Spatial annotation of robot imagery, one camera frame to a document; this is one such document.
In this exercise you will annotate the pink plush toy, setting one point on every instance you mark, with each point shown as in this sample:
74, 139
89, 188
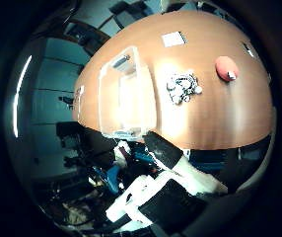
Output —
226, 68

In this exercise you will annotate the clear plastic container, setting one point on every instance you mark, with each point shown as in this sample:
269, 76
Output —
125, 95

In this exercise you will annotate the white paper marker sheet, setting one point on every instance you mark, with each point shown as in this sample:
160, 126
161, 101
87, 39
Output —
174, 39

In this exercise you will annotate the small black white marker tag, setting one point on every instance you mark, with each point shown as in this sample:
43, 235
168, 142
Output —
248, 49

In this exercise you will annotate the white tiger plush toy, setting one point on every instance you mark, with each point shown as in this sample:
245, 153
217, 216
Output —
183, 87

